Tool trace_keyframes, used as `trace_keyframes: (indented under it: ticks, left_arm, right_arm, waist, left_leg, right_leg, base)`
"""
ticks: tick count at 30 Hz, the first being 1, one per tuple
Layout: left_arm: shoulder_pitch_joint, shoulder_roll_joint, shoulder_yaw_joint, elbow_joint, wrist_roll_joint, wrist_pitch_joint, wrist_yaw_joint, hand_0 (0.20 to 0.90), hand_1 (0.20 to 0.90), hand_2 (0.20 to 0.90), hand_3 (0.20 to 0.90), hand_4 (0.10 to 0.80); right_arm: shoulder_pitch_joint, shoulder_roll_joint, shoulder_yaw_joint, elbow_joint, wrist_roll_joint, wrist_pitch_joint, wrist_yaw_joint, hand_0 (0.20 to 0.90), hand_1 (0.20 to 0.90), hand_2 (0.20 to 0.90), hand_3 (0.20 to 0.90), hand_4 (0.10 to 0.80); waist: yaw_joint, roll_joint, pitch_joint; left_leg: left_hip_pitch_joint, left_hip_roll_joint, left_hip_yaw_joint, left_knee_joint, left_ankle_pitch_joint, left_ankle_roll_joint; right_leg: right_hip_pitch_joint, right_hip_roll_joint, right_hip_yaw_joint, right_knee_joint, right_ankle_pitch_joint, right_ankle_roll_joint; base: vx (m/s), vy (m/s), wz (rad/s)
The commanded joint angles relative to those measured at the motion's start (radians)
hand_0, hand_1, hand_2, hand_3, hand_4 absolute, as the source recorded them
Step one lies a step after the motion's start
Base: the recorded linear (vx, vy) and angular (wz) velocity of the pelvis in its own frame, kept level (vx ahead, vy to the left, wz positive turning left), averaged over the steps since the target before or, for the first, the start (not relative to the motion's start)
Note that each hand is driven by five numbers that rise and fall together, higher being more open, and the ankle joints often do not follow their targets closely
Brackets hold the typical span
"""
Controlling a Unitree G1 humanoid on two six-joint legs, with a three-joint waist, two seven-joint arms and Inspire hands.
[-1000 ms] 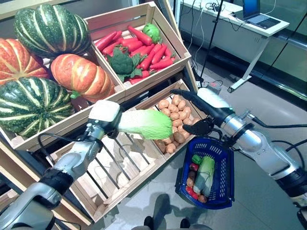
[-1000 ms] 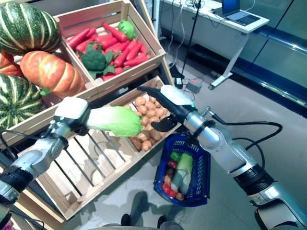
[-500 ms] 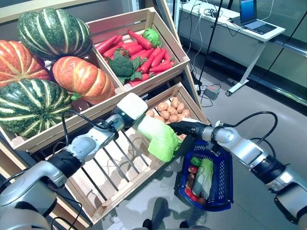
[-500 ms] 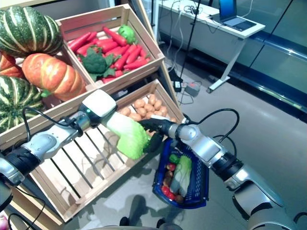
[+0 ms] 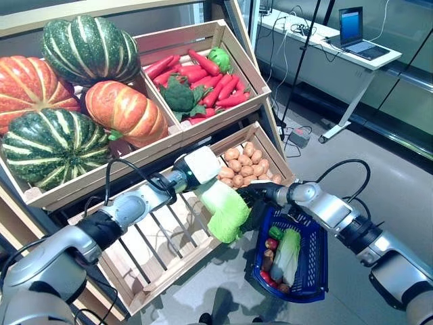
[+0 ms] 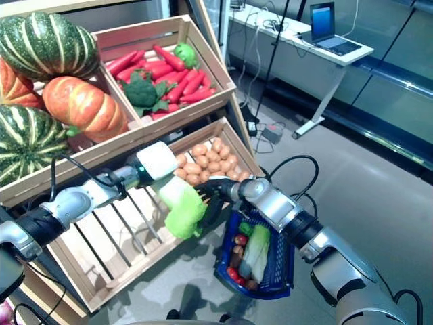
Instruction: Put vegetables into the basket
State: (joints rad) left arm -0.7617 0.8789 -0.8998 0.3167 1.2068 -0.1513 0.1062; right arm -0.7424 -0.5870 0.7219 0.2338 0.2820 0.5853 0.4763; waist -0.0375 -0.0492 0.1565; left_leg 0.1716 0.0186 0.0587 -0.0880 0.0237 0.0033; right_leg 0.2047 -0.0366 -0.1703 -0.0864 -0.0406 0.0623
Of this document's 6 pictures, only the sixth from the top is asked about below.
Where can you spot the dark green bell pepper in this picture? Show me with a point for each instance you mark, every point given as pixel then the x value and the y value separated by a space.
pixel 246 229

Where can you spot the grey metal store shelving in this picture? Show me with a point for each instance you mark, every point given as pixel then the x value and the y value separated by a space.
pixel 389 84

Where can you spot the wide wooden slat crate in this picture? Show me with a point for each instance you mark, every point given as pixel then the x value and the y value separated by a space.
pixel 103 247

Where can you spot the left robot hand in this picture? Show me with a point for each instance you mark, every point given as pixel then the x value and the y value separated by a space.
pixel 157 160

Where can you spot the black right robot foot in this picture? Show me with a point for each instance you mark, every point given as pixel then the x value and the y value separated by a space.
pixel 226 318

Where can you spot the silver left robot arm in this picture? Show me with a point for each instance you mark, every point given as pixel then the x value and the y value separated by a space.
pixel 74 199

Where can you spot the purple onion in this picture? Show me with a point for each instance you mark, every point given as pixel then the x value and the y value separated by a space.
pixel 6 313

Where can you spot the wooden carrot crate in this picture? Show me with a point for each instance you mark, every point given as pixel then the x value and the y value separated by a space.
pixel 189 111

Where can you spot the black power adapter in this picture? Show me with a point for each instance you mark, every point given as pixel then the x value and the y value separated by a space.
pixel 252 126

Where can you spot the black tripod stand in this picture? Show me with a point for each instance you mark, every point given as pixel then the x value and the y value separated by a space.
pixel 276 44

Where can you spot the pale knobbly potato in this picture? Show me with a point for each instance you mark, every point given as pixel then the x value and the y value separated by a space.
pixel 252 285
pixel 237 250
pixel 235 261

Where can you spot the black robot foot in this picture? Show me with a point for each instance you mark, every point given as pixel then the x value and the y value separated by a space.
pixel 174 315
pixel 226 318

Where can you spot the white desk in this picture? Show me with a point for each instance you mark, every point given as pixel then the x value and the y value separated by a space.
pixel 287 57

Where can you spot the round orange pumpkin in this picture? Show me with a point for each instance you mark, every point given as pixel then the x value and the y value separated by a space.
pixel 17 88

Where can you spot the grey power box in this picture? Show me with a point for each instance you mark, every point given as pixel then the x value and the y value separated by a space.
pixel 272 133

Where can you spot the red apple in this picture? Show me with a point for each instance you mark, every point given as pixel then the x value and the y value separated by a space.
pixel 241 240

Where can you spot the open grey laptop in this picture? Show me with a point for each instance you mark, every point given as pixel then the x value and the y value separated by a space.
pixel 338 45

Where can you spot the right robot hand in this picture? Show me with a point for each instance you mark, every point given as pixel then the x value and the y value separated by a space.
pixel 220 189

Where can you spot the dark green broccoli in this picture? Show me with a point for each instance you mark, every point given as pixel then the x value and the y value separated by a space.
pixel 140 91

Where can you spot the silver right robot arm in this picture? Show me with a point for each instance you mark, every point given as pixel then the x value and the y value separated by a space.
pixel 277 203

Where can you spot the wooden display shelf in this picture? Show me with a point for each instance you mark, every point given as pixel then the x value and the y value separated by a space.
pixel 50 8

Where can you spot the green striped pumpkin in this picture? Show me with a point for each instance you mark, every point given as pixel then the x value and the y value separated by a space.
pixel 44 44
pixel 27 142

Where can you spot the blue plastic shopping basket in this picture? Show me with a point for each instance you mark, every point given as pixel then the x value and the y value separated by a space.
pixel 282 264

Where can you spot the black left robot foot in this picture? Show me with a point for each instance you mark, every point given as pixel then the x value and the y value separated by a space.
pixel 174 315

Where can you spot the red-orange plastic carrot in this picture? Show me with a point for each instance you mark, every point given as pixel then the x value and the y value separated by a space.
pixel 181 87
pixel 198 95
pixel 169 58
pixel 121 63
pixel 194 83

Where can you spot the light green bell pepper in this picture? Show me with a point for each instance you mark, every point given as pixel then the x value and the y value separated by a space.
pixel 185 54

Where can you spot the elongated orange pumpkin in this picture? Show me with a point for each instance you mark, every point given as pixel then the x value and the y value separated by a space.
pixel 84 105

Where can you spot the bright green lettuce head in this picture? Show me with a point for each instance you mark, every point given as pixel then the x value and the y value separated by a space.
pixel 184 213

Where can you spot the large wooden pumpkin crate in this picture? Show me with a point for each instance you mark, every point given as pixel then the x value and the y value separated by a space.
pixel 27 186

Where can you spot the long napa cabbage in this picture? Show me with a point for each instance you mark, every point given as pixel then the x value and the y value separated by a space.
pixel 257 250

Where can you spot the red bell pepper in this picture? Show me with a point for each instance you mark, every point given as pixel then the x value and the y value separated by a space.
pixel 233 274

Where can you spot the brown potato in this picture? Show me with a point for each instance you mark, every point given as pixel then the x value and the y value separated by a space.
pixel 244 176
pixel 181 160
pixel 199 150
pixel 180 173
pixel 217 145

